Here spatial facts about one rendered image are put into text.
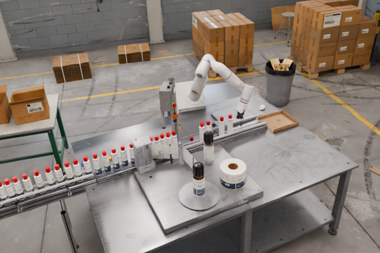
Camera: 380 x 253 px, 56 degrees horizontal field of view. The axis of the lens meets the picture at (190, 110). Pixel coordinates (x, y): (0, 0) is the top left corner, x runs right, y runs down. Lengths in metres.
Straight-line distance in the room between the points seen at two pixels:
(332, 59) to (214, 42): 2.03
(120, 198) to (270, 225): 1.40
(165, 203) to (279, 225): 1.22
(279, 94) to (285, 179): 2.68
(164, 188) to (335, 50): 4.52
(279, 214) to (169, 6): 5.80
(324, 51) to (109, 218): 4.77
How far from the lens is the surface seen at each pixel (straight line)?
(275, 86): 5.47
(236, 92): 4.21
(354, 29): 6.69
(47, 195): 3.04
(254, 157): 3.20
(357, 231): 3.94
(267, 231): 3.43
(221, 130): 3.29
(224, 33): 6.33
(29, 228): 4.13
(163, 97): 2.91
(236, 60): 6.58
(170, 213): 2.65
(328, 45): 6.49
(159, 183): 2.88
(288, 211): 3.63
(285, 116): 3.80
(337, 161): 3.30
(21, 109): 4.18
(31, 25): 8.35
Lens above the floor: 2.79
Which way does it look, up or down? 30 degrees down
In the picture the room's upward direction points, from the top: 3 degrees counter-clockwise
